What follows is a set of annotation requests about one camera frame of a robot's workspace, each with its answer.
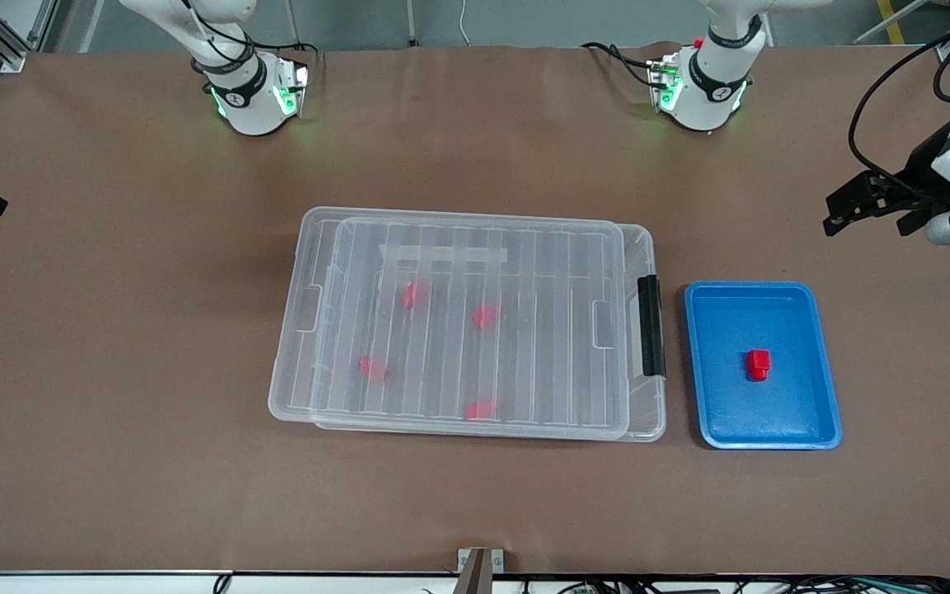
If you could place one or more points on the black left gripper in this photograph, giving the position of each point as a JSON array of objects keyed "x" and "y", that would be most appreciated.
[{"x": 918, "y": 167}]

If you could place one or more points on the red block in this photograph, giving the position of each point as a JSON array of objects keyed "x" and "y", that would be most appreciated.
[
  {"x": 416, "y": 294},
  {"x": 486, "y": 316},
  {"x": 758, "y": 363},
  {"x": 373, "y": 370},
  {"x": 481, "y": 409}
]

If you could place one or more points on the clear plastic box lid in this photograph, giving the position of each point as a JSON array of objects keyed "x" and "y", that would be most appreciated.
[{"x": 302, "y": 346}]

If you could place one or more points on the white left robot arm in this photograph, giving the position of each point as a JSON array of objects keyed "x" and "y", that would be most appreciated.
[{"x": 710, "y": 78}]

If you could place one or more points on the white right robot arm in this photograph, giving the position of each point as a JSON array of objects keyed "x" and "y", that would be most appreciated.
[{"x": 251, "y": 103}]

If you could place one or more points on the clear plastic storage box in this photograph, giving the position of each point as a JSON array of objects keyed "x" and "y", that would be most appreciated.
[{"x": 644, "y": 412}]

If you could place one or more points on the blue plastic tray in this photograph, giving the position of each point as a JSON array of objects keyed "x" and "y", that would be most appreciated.
[{"x": 759, "y": 412}]

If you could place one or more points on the brown paper table cover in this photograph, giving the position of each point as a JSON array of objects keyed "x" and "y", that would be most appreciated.
[{"x": 475, "y": 148}]

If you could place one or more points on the white table edge rail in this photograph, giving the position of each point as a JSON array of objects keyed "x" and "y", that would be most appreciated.
[{"x": 71, "y": 584}]

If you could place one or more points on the metal bracket with brown post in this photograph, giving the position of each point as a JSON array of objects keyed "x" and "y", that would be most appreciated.
[{"x": 476, "y": 573}]

